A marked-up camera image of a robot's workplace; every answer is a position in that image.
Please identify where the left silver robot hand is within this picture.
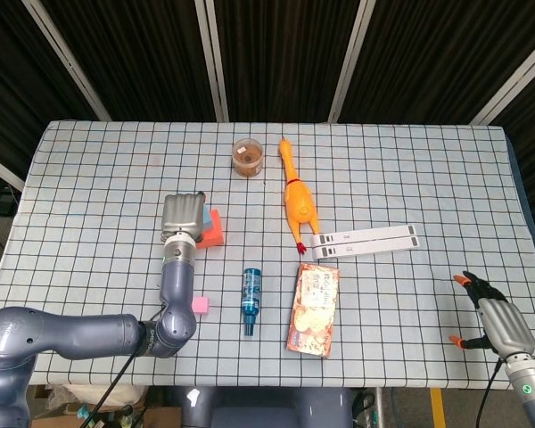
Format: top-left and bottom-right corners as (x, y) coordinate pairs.
(160, 191), (207, 242)

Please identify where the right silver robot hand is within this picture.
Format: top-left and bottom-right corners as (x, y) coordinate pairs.
(449, 270), (535, 360)

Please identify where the large orange foam cube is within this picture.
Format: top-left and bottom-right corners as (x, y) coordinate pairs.
(194, 208), (226, 250)

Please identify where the clear jar of rubber bands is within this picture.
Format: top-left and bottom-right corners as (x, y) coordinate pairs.
(231, 137), (265, 178)

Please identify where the blue spray bottle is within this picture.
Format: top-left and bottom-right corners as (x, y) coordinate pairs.
(241, 267), (263, 338)

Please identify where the orange rubber chicken toy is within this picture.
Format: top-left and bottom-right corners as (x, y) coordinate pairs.
(279, 137), (321, 255)

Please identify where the metal table leg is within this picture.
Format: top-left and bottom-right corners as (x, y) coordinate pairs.
(373, 386), (386, 428)

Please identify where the white power strip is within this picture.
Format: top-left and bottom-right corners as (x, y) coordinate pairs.
(314, 235), (422, 260)
(310, 224), (418, 249)

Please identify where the orange cookie box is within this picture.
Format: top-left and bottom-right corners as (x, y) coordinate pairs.
(285, 262), (341, 359)

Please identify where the dark pleated curtain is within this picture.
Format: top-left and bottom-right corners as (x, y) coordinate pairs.
(0, 0), (535, 268)

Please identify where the white plastic bag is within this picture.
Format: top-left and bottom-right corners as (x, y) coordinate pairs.
(48, 383), (148, 409)

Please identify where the white black-grid tablecloth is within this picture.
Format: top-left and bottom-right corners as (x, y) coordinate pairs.
(0, 119), (535, 388)

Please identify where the cardboard box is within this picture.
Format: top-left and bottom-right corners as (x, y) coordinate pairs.
(29, 385), (182, 428)

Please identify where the blue-grey robot torso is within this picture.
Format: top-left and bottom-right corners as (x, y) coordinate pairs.
(177, 385), (356, 428)

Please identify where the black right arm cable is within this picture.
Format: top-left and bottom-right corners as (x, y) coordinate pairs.
(480, 358), (505, 428)

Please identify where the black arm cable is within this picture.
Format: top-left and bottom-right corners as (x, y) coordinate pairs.
(480, 358), (505, 428)
(82, 354), (137, 428)

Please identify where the white double frame post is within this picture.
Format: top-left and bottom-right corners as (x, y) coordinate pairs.
(193, 0), (231, 122)

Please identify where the white slanted frame post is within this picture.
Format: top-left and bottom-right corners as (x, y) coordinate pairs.
(21, 0), (112, 122)

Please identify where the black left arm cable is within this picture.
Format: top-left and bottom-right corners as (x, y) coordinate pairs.
(82, 354), (137, 428)

